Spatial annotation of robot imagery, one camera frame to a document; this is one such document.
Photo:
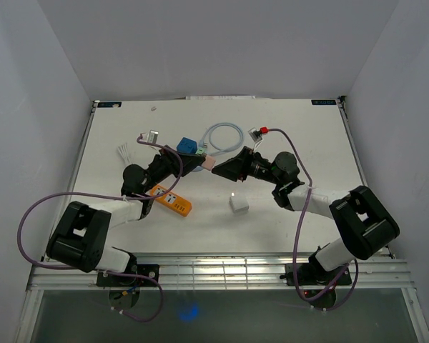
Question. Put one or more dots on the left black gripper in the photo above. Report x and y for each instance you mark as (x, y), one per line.
(171, 160)

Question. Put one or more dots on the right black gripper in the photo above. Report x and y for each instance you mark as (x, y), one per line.
(238, 167)

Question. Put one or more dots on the round light blue power strip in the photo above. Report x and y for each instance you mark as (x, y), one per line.
(221, 139)

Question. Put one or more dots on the green plug adapter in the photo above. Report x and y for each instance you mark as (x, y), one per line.
(201, 151)

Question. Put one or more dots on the blue cube socket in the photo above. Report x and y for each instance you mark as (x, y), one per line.
(187, 146)

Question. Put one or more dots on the brown pink plug adapter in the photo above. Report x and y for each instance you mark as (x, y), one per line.
(208, 163)

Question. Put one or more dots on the white charger block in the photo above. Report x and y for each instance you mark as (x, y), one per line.
(238, 203)

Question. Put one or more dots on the orange power strip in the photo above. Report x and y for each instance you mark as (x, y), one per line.
(171, 200)

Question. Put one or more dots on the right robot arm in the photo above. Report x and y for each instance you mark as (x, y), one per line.
(364, 224)

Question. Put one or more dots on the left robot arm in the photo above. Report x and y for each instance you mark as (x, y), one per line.
(79, 239)

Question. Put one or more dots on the white table board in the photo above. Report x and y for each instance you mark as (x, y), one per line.
(317, 133)

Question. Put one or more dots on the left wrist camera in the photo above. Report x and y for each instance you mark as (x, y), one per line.
(149, 137)

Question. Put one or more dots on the aluminium frame rail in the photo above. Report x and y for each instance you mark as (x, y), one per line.
(225, 273)

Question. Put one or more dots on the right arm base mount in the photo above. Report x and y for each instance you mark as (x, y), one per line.
(307, 275)

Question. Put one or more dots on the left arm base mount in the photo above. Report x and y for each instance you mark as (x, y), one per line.
(142, 275)

